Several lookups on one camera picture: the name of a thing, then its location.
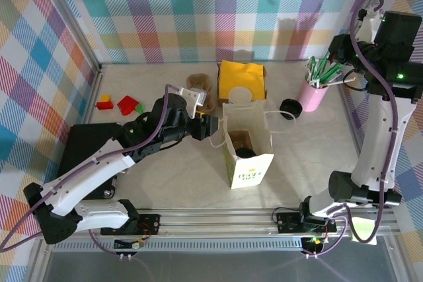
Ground black plastic cup lid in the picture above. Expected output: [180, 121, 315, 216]
[235, 147, 258, 160]

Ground white paper takeout bag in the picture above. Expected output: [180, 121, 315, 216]
[208, 100, 297, 190]

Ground green straw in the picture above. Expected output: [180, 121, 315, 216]
[320, 50, 332, 77]
[319, 60, 344, 83]
[306, 56, 318, 83]

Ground stack of paper cups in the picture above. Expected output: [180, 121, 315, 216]
[229, 86, 252, 104]

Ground red and green toy block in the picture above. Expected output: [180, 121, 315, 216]
[117, 96, 146, 116]

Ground pink straw holder cup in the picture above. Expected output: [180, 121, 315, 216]
[297, 79, 330, 113]

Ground perforated metal strip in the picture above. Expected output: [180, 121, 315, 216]
[52, 241, 304, 252]

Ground small black connector board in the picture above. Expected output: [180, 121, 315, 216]
[299, 235, 325, 253]
[114, 238, 146, 252]

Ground yellow-green sticky note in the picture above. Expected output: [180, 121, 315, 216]
[350, 216, 378, 246]

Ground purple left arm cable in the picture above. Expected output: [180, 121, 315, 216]
[0, 84, 173, 257]

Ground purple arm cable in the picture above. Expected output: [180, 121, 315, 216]
[0, 84, 173, 257]
[305, 0, 397, 258]

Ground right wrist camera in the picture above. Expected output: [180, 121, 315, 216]
[358, 7, 385, 44]

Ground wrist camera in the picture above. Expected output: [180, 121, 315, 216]
[358, 7, 385, 44]
[179, 86, 209, 108]

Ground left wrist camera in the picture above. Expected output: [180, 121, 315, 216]
[179, 86, 209, 108]

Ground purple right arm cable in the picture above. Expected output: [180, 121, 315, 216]
[305, 0, 397, 258]

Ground aluminium mounting rail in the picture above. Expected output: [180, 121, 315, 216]
[34, 207, 403, 240]

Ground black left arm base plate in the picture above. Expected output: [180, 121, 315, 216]
[132, 213, 162, 236]

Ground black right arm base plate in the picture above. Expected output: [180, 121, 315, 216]
[276, 211, 338, 234]

